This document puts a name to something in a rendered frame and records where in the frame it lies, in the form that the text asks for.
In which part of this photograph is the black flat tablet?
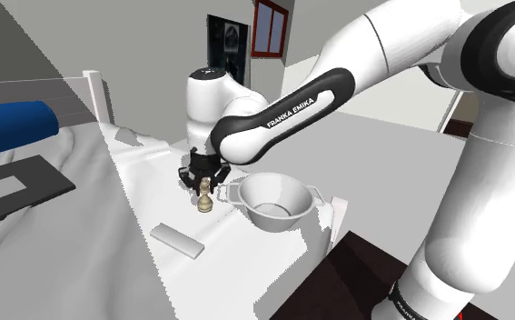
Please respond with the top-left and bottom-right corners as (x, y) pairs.
(0, 154), (77, 233)

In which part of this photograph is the white flat remote control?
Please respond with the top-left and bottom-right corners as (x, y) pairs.
(149, 223), (206, 260)

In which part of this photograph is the white two-handled bowl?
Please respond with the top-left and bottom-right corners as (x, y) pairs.
(226, 172), (324, 234)

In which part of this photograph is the white bed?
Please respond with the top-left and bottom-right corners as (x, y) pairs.
(0, 69), (349, 320)

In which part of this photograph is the dark wall picture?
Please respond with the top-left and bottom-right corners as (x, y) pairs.
(206, 14), (252, 88)

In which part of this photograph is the dark robot stand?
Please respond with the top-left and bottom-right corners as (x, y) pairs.
(269, 230), (500, 320)

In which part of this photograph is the red framed window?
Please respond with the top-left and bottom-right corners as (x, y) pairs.
(250, 0), (290, 59)

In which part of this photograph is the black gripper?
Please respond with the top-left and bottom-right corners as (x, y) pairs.
(177, 148), (233, 195)

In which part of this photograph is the blue pillow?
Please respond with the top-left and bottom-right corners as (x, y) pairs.
(0, 100), (60, 160)

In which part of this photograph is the beige chess pawn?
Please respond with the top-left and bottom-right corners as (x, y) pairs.
(196, 176), (214, 214)

